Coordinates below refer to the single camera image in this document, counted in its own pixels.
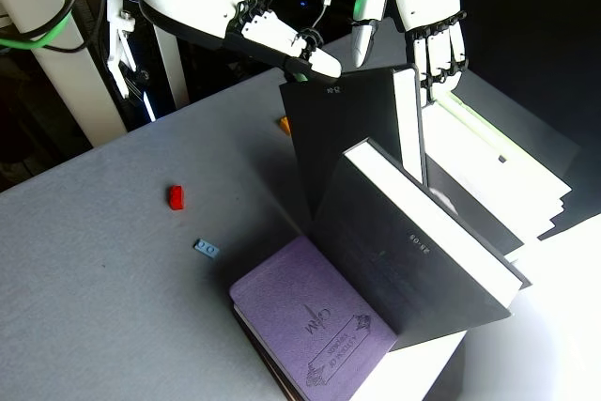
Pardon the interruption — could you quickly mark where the green cable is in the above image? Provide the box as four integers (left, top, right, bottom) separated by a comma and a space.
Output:
0, 0, 90, 51

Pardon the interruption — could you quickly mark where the black book marked 25-01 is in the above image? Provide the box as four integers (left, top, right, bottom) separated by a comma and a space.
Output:
278, 64, 430, 234

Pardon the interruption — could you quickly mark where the dark grey book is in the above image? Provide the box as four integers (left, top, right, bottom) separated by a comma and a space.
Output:
424, 156, 526, 262

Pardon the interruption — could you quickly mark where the red toy block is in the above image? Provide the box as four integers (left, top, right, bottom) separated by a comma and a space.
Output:
168, 184, 186, 211

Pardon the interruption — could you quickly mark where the white stand column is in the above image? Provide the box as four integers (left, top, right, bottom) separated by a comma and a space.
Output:
0, 0, 129, 149

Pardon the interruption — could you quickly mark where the purple book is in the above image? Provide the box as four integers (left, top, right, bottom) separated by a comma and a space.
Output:
228, 236, 401, 401

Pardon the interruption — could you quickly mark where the white post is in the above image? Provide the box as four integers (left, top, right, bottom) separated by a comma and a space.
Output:
153, 23, 191, 112

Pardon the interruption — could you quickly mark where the light blue toy block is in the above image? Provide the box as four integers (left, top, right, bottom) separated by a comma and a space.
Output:
193, 237, 222, 260

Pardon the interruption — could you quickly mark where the black book marked 25-05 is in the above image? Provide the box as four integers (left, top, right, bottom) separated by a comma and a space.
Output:
313, 137, 534, 352

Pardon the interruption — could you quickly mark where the grey table cloth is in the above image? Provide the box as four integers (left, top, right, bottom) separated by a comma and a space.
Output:
0, 15, 601, 401

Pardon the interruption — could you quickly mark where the black cable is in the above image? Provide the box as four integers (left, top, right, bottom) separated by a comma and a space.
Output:
44, 0, 110, 55

